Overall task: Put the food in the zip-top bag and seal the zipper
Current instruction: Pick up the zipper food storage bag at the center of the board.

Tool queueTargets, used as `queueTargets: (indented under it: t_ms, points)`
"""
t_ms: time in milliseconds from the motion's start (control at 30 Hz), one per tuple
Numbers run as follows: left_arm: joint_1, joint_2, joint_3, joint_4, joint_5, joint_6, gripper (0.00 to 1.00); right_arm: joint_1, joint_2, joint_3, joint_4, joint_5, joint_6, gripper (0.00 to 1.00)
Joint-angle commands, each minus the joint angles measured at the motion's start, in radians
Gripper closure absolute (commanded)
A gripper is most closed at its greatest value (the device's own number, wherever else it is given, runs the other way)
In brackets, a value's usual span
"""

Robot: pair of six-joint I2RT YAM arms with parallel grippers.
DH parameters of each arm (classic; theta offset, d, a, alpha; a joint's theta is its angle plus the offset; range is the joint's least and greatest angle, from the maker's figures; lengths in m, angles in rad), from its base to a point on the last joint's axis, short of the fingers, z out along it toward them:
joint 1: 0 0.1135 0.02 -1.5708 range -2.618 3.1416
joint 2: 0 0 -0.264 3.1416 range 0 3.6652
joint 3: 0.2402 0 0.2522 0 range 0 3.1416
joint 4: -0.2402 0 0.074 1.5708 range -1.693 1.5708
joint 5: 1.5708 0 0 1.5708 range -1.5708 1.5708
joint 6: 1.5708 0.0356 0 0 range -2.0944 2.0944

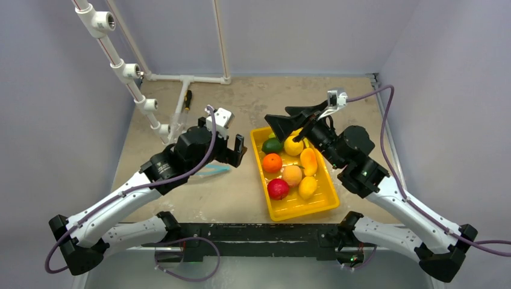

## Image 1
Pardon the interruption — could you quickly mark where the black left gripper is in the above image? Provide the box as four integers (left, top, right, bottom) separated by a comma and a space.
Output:
187, 117, 246, 176

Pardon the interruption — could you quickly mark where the yellow peach with leaf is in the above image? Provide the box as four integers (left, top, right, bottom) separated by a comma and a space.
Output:
281, 165, 303, 187

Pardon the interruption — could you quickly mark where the green avocado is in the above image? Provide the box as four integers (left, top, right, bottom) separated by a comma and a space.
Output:
261, 138, 284, 154

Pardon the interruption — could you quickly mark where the yellow plastic tray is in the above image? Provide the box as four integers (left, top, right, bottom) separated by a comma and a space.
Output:
250, 127, 340, 222

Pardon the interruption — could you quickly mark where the yellow lemon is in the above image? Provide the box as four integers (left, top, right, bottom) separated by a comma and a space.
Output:
283, 135, 304, 157

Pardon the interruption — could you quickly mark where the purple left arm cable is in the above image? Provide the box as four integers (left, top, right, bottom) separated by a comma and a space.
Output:
44, 105, 218, 275

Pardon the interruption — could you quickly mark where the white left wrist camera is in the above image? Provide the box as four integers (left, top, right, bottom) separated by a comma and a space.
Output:
205, 108, 235, 140

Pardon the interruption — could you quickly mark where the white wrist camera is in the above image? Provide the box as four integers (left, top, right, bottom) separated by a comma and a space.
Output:
318, 87, 348, 120
205, 108, 235, 140

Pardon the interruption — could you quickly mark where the yellow banana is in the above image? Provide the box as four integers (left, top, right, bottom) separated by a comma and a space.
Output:
268, 128, 310, 148

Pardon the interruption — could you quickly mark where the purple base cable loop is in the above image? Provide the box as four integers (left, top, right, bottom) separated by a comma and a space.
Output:
154, 236, 221, 283

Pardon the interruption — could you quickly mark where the black yellow screwdriver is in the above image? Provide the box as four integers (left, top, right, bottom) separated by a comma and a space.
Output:
183, 90, 193, 113

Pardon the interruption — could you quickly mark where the small yellow mango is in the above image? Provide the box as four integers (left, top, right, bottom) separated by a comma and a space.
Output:
298, 176, 318, 200

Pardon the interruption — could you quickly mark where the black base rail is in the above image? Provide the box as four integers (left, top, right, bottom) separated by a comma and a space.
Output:
156, 211, 371, 267

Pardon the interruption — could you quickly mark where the orange fruit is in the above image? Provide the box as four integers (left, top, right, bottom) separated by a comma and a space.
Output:
262, 153, 283, 173

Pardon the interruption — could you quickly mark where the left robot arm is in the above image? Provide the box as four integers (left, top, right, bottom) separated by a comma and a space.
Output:
49, 111, 247, 276

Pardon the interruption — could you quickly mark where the red apple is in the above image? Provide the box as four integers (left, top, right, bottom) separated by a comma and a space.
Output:
267, 178, 290, 200

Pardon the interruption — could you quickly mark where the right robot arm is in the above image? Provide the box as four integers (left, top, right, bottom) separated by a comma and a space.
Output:
265, 103, 477, 283

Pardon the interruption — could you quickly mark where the white pvc pipe frame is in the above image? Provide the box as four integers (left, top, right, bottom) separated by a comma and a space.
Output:
72, 0, 231, 145

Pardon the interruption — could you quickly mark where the clear zip top bag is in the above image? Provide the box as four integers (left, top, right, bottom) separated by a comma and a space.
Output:
169, 110, 231, 180

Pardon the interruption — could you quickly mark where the orange yellow mango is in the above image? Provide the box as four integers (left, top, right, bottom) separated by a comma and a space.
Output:
299, 148, 318, 176

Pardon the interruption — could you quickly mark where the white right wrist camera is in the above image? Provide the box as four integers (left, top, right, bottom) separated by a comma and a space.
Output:
318, 87, 348, 120

